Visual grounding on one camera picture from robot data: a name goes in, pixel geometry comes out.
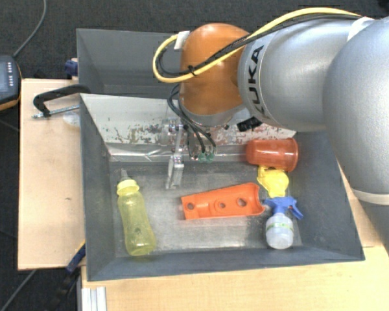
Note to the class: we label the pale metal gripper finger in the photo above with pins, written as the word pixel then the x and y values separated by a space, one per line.
pixel 179 173
pixel 170 177

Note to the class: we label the orange flat plastic holed part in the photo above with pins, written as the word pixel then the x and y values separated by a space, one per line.
pixel 207 204

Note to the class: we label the yellow clear plastic bottle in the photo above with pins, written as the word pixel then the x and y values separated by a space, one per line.
pixel 136 219

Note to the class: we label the grey metal bin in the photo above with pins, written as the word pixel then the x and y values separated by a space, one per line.
pixel 214 238

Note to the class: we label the yellow plastic toy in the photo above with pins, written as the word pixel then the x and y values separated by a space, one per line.
pixel 274 181

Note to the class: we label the red-orange plastic cup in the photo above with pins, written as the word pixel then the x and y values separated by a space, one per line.
pixel 272 154

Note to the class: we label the white spray bottle blue head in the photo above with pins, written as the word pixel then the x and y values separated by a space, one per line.
pixel 279 230

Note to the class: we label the pale wood board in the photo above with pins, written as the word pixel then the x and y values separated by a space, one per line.
pixel 48 180

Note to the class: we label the black cylinder on white bracket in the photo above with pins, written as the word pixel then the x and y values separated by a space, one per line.
pixel 249 124

